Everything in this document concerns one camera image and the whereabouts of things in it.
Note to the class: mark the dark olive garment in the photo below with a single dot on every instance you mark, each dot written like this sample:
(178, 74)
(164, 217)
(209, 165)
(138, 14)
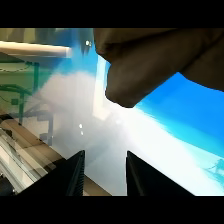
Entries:
(143, 66)

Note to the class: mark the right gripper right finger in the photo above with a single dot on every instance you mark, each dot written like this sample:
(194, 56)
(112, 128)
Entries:
(146, 180)

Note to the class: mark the silver frame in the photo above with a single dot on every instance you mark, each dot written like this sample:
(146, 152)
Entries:
(16, 156)

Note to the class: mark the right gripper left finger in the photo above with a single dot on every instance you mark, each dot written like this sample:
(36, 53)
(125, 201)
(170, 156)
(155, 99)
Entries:
(66, 180)

